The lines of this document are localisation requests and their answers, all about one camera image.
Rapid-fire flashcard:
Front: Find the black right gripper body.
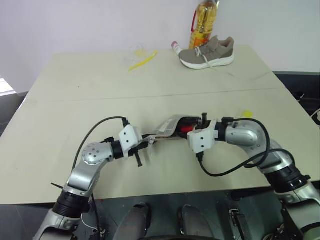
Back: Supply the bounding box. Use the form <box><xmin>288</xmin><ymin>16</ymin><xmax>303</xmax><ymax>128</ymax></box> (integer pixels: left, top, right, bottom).
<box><xmin>192</xmin><ymin>117</ymin><xmax>214</xmax><ymax>133</ymax></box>

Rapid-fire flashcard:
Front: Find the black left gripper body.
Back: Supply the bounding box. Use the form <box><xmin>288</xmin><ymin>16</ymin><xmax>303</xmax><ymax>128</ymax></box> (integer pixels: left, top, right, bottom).
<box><xmin>128</xmin><ymin>139</ymin><xmax>151</xmax><ymax>159</ymax></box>

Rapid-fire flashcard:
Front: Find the clear grid pouch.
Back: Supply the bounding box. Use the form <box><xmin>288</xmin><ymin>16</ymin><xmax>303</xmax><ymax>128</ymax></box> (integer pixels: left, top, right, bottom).
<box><xmin>141</xmin><ymin>114</ymin><xmax>204</xmax><ymax>145</ymax></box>

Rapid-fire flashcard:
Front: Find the dark rounded shape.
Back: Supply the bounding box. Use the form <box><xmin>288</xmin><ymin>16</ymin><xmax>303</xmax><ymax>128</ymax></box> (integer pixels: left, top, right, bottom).
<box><xmin>176</xmin><ymin>204</ymin><xmax>214</xmax><ymax>240</ymax></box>
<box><xmin>121</xmin><ymin>203</ymin><xmax>152</xmax><ymax>240</ymax></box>

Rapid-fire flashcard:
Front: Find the taupe sneaker with white sole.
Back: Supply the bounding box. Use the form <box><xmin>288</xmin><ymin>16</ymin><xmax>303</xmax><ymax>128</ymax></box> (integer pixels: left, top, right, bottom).
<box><xmin>178</xmin><ymin>35</ymin><xmax>236</xmax><ymax>70</ymax></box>

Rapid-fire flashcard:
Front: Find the pink and white tube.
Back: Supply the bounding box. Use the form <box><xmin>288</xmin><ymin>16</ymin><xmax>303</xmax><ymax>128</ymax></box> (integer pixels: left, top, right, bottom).
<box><xmin>170</xmin><ymin>40</ymin><xmax>183</xmax><ymax>55</ymax></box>

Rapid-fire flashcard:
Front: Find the yellow plastic strip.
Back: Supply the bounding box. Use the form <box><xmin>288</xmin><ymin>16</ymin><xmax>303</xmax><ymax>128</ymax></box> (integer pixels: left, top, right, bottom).
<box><xmin>127</xmin><ymin>50</ymin><xmax>159</xmax><ymax>73</ymax></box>

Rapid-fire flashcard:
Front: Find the clear plastic bag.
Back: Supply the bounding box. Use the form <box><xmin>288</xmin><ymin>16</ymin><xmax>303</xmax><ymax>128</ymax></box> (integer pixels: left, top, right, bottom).
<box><xmin>121</xmin><ymin>43</ymin><xmax>151</xmax><ymax>66</ymax></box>

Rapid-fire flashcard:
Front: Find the yellow cooking oil bottle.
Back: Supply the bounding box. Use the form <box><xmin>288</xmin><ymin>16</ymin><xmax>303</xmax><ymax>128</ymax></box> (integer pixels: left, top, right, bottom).
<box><xmin>188</xmin><ymin>0</ymin><xmax>221</xmax><ymax>50</ymax></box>

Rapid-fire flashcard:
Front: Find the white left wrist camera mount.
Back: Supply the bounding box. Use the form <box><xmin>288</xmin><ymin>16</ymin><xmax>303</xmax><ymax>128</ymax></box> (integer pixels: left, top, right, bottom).
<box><xmin>118</xmin><ymin>124</ymin><xmax>144</xmax><ymax>159</ymax></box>

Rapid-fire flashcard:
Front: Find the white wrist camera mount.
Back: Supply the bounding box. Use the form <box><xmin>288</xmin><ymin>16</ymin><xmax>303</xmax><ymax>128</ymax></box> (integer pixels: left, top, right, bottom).
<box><xmin>187</xmin><ymin>119</ymin><xmax>218</xmax><ymax>154</ymax></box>
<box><xmin>118</xmin><ymin>124</ymin><xmax>144</xmax><ymax>159</ymax></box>

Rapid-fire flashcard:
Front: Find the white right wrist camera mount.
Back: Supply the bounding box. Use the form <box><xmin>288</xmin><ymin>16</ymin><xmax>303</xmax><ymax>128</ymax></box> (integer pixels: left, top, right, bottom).
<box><xmin>187</xmin><ymin>119</ymin><xmax>218</xmax><ymax>154</ymax></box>

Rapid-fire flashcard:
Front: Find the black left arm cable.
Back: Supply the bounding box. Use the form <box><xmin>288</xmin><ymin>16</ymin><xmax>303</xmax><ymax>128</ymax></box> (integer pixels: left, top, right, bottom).
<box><xmin>74</xmin><ymin>115</ymin><xmax>131</xmax><ymax>171</ymax></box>

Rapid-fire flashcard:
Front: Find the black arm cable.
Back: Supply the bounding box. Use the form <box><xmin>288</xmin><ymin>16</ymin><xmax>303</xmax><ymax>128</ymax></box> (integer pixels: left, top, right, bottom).
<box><xmin>74</xmin><ymin>115</ymin><xmax>131</xmax><ymax>171</ymax></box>
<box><xmin>195</xmin><ymin>116</ymin><xmax>296</xmax><ymax>178</ymax></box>

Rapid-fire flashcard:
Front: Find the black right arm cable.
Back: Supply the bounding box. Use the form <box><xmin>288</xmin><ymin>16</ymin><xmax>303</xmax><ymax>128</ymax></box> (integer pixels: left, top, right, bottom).
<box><xmin>195</xmin><ymin>116</ymin><xmax>296</xmax><ymax>178</ymax></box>

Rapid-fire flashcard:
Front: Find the black metal bracket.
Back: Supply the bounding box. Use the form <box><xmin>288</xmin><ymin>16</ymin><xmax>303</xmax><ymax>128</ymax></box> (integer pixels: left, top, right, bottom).
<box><xmin>228</xmin><ymin>206</ymin><xmax>249</xmax><ymax>234</ymax></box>

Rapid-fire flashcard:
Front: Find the white cable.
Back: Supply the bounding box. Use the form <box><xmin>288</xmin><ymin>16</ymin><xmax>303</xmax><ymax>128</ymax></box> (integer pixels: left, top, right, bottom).
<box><xmin>310</xmin><ymin>108</ymin><xmax>320</xmax><ymax>124</ymax></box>

